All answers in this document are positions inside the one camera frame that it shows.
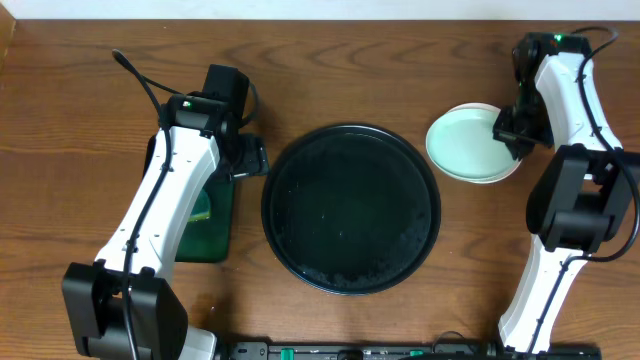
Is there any green scrubbing sponge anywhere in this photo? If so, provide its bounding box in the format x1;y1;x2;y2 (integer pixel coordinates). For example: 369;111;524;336
188;189;211;223

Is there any light green plate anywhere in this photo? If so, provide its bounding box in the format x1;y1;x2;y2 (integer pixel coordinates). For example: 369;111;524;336
425;108;519;180

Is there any white plate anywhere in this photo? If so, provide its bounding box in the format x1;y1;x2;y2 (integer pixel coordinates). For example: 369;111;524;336
439;102;524;185

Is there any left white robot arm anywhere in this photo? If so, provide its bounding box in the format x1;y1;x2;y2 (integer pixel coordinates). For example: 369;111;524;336
62;65;269;359

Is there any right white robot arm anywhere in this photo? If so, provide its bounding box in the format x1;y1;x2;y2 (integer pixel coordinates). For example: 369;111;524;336
493;29;639;359

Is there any rectangular dark green tray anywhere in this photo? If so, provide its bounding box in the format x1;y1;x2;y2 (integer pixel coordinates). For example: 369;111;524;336
137;128;234;266

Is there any round black tray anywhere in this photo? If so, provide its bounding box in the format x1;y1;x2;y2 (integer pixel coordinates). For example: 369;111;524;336
261;124;442;295

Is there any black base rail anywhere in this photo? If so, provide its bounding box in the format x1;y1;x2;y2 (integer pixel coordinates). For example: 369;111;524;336
214;340;602;360

